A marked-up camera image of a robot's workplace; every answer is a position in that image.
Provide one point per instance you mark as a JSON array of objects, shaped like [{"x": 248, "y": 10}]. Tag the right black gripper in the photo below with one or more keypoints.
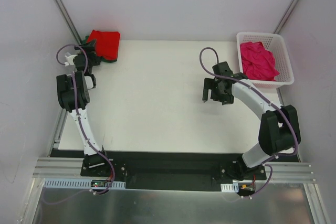
[{"x": 211, "y": 87}]

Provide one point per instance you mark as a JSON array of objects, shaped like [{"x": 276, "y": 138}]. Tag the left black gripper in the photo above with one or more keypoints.
[{"x": 89, "y": 49}]

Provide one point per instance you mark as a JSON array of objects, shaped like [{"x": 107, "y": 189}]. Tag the red t shirt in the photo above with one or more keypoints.
[{"x": 107, "y": 45}]

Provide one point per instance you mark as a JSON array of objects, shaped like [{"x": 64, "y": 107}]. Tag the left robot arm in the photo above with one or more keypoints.
[{"x": 73, "y": 96}]

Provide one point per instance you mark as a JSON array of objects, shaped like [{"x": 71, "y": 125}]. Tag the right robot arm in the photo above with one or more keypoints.
[{"x": 279, "y": 127}]

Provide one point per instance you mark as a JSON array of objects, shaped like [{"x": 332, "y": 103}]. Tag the folded green t shirt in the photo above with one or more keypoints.
[{"x": 85, "y": 40}]

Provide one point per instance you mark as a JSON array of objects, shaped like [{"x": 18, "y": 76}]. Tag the pink t shirt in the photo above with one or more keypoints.
[{"x": 257, "y": 62}]

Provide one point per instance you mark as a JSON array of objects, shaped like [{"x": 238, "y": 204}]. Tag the white plastic basket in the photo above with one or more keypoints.
[{"x": 275, "y": 44}]

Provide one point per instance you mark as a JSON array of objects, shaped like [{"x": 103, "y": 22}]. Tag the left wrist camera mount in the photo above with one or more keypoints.
[{"x": 69, "y": 59}]

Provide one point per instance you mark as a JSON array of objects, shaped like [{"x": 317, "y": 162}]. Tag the right white cable duct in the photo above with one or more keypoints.
[{"x": 230, "y": 188}]

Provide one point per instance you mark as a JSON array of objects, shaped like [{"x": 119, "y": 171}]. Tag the white cable duct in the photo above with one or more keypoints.
[
  {"x": 69, "y": 183},
  {"x": 230, "y": 188}
]

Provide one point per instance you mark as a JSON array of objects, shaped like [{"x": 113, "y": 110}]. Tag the aluminium frame rail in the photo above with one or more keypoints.
[{"x": 57, "y": 167}]

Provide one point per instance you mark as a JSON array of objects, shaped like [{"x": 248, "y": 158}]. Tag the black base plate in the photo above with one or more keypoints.
[{"x": 165, "y": 171}]

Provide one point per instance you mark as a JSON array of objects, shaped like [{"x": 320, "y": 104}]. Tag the left white cable duct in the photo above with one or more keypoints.
[{"x": 69, "y": 183}]

